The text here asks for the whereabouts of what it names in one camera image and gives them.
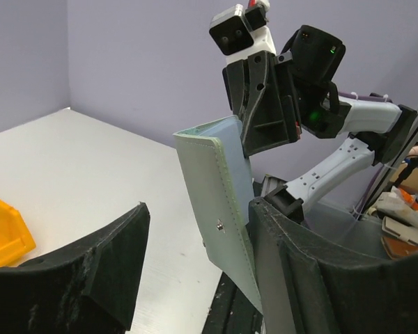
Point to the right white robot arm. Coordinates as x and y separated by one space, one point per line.
375 127

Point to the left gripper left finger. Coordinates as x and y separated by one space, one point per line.
88 286

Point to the green leather card holder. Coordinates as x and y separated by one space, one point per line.
220 187

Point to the cluttered items behind frame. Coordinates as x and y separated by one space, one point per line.
398 210

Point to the yellow plastic bin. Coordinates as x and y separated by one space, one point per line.
15 238

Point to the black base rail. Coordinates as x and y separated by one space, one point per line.
232 312

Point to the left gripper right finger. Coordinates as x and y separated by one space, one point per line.
311 285

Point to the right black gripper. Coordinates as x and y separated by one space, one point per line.
262 94

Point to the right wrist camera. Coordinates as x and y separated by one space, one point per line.
241 31

